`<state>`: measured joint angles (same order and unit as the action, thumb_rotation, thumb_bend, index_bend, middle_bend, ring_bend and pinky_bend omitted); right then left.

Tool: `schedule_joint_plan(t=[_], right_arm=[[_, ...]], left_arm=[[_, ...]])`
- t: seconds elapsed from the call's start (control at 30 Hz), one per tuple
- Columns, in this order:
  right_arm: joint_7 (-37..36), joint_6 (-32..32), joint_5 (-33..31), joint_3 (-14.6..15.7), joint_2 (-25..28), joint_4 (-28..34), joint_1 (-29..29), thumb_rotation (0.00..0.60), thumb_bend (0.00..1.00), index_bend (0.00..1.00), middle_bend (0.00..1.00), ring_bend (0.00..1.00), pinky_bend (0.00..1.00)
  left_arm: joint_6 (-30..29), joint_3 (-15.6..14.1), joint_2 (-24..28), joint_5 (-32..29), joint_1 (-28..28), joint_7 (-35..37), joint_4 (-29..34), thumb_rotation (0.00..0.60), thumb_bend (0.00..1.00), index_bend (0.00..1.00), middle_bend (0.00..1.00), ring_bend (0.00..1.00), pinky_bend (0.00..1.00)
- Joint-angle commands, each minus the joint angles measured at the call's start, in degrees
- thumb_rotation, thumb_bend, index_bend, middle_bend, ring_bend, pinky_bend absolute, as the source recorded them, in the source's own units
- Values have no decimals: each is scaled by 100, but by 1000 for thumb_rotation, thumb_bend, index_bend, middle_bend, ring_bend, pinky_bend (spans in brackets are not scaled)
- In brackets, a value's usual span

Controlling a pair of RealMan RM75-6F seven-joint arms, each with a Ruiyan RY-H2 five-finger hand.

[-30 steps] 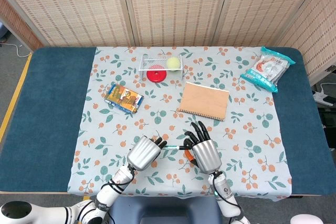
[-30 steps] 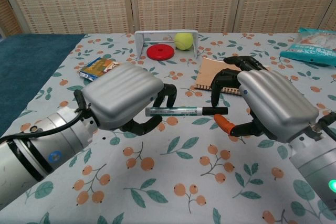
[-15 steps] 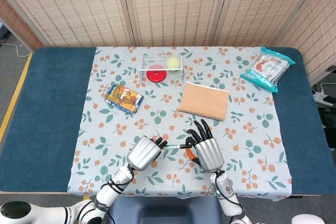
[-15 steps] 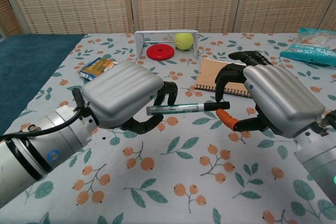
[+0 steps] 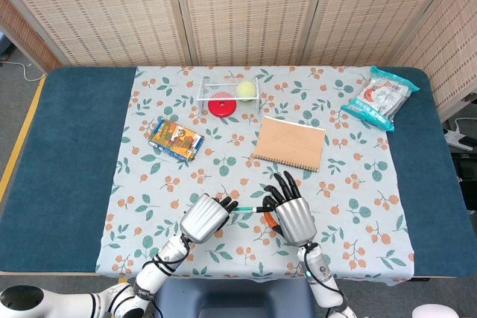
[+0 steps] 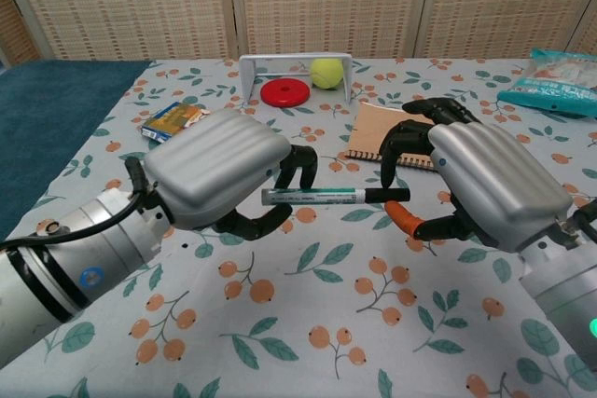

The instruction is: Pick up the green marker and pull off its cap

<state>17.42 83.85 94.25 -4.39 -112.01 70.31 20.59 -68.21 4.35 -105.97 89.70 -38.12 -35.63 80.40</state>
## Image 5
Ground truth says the white floor cable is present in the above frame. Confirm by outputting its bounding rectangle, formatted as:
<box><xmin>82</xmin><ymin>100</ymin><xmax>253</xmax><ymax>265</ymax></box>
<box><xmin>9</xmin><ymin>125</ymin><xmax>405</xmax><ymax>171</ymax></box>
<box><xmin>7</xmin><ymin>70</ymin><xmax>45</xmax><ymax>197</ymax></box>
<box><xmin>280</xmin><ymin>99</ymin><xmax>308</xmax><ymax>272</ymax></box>
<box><xmin>0</xmin><ymin>60</ymin><xmax>46</xmax><ymax>83</ymax></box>

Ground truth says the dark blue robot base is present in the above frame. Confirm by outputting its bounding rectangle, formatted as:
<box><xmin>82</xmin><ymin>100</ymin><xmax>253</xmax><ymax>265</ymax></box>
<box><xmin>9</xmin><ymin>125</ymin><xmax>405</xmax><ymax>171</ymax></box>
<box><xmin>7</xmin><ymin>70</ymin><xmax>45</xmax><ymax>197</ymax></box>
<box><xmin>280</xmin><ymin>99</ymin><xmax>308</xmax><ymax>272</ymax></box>
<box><xmin>154</xmin><ymin>278</ymin><xmax>315</xmax><ymax>318</ymax></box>

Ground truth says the bamboo folding screen panel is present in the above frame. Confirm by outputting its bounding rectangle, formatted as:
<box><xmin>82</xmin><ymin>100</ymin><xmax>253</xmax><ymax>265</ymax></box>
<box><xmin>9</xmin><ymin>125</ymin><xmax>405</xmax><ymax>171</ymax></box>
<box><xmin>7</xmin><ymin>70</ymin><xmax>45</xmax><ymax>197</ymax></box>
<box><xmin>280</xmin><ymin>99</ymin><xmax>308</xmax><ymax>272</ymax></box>
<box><xmin>391</xmin><ymin>0</ymin><xmax>477</xmax><ymax>121</ymax></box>
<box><xmin>0</xmin><ymin>0</ymin><xmax>193</xmax><ymax>68</ymax></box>
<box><xmin>301</xmin><ymin>0</ymin><xmax>461</xmax><ymax>68</ymax></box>
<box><xmin>0</xmin><ymin>0</ymin><xmax>63</xmax><ymax>73</ymax></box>
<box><xmin>173</xmin><ymin>0</ymin><xmax>331</xmax><ymax>68</ymax></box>

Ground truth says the yellow tennis ball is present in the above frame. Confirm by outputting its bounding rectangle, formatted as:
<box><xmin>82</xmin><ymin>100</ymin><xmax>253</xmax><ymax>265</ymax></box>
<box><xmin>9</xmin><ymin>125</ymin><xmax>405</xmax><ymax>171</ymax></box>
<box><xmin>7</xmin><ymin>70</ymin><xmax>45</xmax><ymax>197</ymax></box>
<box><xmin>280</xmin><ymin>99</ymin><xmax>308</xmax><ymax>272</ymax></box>
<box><xmin>236</xmin><ymin>80</ymin><xmax>256</xmax><ymax>103</ymax></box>

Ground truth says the red round disc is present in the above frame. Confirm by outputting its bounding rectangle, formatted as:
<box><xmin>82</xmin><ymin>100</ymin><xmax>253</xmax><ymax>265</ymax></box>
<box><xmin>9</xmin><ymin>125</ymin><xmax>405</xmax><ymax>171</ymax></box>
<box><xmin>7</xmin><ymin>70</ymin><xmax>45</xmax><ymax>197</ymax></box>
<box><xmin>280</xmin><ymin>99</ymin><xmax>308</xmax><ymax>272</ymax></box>
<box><xmin>207</xmin><ymin>98</ymin><xmax>239</xmax><ymax>118</ymax></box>

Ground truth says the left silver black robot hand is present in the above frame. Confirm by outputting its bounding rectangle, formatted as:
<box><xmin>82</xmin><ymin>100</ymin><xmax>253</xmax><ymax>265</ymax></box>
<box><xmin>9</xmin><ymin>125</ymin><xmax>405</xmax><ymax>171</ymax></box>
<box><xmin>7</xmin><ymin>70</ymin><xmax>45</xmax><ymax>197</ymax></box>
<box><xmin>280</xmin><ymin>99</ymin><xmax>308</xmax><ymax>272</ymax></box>
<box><xmin>179</xmin><ymin>193</ymin><xmax>239</xmax><ymax>245</ymax></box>

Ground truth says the brown spiral notebook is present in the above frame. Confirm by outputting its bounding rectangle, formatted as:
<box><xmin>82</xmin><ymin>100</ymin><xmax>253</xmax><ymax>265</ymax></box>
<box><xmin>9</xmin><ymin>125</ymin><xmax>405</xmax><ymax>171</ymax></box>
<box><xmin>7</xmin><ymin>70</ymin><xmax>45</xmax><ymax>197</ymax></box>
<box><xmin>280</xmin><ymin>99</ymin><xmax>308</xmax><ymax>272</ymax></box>
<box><xmin>251</xmin><ymin>115</ymin><xmax>327</xmax><ymax>174</ymax></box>

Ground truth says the colourful card box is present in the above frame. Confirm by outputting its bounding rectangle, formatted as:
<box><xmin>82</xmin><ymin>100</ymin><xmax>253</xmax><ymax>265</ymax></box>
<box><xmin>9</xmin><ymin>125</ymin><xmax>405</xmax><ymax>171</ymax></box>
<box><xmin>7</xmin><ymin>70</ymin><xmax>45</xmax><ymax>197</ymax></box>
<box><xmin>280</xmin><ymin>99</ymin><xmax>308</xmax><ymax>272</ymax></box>
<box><xmin>148</xmin><ymin>118</ymin><xmax>205</xmax><ymax>162</ymax></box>

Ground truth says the white wire mesh basket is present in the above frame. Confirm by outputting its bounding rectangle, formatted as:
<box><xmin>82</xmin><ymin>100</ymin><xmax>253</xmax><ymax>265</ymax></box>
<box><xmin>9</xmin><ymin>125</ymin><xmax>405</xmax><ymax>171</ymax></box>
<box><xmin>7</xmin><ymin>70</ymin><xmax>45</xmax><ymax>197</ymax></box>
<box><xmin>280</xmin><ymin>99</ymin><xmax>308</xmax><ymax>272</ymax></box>
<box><xmin>196</xmin><ymin>75</ymin><xmax>261</xmax><ymax>118</ymax></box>

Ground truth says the floral print tablecloth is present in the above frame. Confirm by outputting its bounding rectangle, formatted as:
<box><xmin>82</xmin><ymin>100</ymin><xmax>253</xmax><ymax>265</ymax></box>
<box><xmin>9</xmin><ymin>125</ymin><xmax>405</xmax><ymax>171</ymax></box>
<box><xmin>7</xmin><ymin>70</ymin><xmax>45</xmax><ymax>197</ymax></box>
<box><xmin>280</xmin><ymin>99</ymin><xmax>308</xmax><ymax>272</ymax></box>
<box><xmin>95</xmin><ymin>66</ymin><xmax>415</xmax><ymax>284</ymax></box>

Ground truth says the white power strip cable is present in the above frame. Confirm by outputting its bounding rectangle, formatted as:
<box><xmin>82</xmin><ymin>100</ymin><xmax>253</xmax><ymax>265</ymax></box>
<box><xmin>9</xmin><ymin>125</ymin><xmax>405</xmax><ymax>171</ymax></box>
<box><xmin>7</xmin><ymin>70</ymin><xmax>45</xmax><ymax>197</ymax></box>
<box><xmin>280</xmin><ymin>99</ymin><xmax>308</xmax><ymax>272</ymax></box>
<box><xmin>445</xmin><ymin>116</ymin><xmax>477</xmax><ymax>135</ymax></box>

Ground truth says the blue felt table cover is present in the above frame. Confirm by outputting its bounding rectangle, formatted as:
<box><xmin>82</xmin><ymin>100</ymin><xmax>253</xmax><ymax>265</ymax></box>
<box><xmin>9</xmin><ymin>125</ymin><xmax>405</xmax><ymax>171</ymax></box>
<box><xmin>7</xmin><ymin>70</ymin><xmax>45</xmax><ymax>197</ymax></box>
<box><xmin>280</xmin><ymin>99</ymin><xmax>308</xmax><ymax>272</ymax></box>
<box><xmin>0</xmin><ymin>66</ymin><xmax>467</xmax><ymax>278</ymax></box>

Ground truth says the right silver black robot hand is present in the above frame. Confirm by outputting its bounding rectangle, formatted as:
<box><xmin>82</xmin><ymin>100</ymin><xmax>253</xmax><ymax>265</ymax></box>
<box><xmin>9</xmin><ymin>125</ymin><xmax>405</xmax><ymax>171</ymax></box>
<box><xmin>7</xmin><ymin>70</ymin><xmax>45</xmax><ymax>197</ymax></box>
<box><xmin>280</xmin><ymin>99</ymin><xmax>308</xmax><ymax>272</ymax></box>
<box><xmin>260</xmin><ymin>171</ymin><xmax>318</xmax><ymax>247</ymax></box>

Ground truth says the white power strip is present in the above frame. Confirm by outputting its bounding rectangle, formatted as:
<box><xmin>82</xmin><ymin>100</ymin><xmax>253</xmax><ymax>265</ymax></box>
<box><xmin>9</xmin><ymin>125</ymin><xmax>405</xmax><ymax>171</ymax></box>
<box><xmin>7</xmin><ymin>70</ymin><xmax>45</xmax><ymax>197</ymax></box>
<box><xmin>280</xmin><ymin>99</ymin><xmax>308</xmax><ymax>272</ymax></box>
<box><xmin>443</xmin><ymin>127</ymin><xmax>477</xmax><ymax>152</ymax></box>

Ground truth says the teal snack bag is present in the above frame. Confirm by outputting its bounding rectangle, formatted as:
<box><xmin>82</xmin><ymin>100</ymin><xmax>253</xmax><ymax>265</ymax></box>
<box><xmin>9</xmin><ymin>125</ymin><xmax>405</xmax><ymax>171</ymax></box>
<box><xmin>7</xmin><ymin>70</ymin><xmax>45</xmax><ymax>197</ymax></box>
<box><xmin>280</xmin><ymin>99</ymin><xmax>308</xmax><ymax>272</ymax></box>
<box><xmin>341</xmin><ymin>65</ymin><xmax>420</xmax><ymax>133</ymax></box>

